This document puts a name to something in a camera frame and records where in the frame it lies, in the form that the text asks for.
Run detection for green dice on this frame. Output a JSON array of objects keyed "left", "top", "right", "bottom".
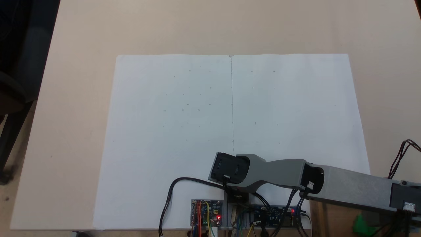
[{"left": 353, "top": 214, "right": 377, "bottom": 237}]

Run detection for blue circuit board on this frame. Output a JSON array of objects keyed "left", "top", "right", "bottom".
[{"left": 252, "top": 205, "right": 301, "bottom": 228}]

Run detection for brown cardboard box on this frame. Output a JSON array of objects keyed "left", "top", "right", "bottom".
[{"left": 309, "top": 194, "right": 421, "bottom": 237}]

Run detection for dark chair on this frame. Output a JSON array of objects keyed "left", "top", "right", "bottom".
[{"left": 0, "top": 0, "right": 62, "bottom": 185}]

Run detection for black power cable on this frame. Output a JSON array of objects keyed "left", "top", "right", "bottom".
[{"left": 159, "top": 178, "right": 227, "bottom": 236}]

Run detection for yellow jumper wire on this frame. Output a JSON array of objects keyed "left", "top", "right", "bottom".
[{"left": 205, "top": 201, "right": 217, "bottom": 237}]

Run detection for circuit board with coloured wires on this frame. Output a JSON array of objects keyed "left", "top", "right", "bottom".
[{"left": 191, "top": 199, "right": 223, "bottom": 227}]

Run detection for red jumper wire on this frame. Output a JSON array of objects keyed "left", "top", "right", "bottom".
[{"left": 195, "top": 201, "right": 202, "bottom": 237}]

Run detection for black servo cable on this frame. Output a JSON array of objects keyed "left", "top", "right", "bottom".
[
  {"left": 388, "top": 139, "right": 421, "bottom": 180},
  {"left": 276, "top": 189, "right": 311, "bottom": 237}
]

